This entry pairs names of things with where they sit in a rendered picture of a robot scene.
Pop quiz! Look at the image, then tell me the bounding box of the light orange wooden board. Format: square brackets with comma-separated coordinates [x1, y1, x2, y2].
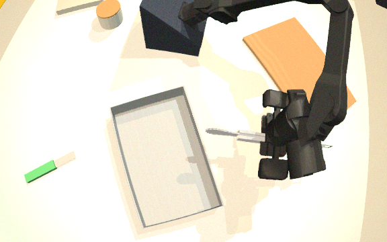
[242, 17, 325, 102]

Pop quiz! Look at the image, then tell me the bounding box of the beige long flat bar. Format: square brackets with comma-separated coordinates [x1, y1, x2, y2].
[56, 0, 104, 15]

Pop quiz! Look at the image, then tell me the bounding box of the cream rectangular tray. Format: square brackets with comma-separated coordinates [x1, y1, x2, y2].
[109, 85, 224, 229]

